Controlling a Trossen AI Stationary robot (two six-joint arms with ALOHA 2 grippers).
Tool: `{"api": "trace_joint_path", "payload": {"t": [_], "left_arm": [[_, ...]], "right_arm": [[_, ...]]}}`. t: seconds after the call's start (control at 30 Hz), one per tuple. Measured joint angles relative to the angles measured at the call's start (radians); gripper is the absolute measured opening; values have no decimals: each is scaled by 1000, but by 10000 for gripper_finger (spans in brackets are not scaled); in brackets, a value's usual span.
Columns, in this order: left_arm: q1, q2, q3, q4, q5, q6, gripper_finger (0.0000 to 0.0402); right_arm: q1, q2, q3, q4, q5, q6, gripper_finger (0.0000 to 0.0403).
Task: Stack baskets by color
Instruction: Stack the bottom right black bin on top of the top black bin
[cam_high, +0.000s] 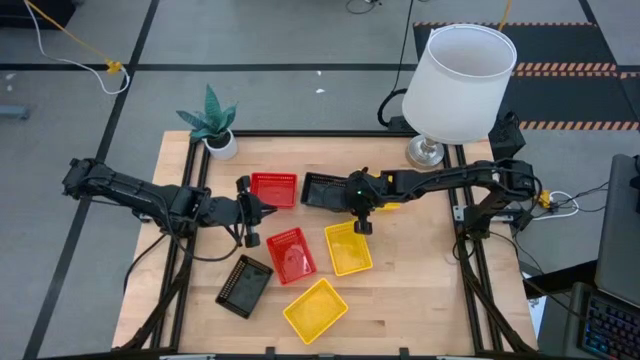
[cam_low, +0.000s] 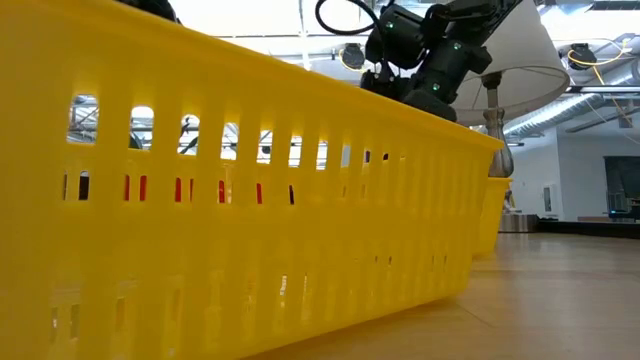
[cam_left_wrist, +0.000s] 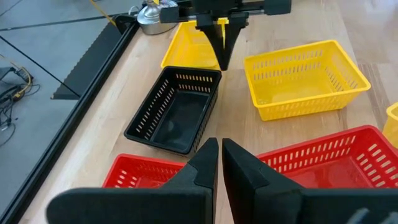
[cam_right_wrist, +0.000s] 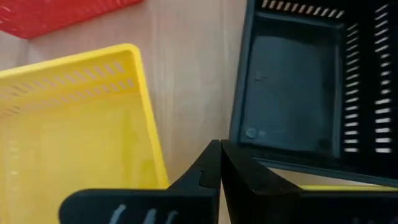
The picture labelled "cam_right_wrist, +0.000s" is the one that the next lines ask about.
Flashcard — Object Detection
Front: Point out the red slotted plastic basket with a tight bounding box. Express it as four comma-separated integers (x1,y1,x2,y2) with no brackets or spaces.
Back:
0,0,144,40

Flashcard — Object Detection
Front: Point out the black slotted plastic basket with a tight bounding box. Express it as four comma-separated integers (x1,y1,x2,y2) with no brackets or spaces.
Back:
229,0,398,189

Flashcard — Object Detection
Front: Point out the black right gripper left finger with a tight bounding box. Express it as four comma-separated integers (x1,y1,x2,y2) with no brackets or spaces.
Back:
58,139,221,224

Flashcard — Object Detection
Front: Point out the yellow slotted plastic basket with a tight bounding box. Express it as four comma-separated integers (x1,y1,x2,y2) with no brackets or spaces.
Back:
0,43,170,224
298,184,398,192

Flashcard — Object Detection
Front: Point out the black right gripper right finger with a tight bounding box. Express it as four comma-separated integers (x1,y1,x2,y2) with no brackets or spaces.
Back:
221,139,398,224

